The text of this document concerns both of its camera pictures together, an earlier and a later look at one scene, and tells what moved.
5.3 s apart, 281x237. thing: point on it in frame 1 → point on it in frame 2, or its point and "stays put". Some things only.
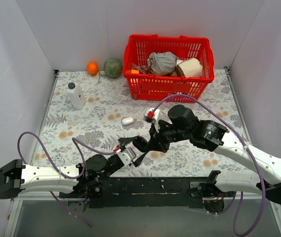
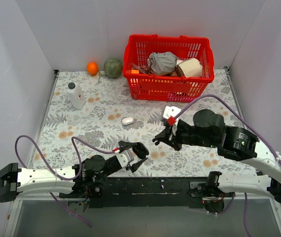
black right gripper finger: (155, 138) → (163, 137)
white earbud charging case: (127, 120) stays put
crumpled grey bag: (162, 63) stays put
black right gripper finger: (158, 145) → (167, 141)
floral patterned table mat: (88, 114) stays put
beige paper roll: (188, 67) stays put
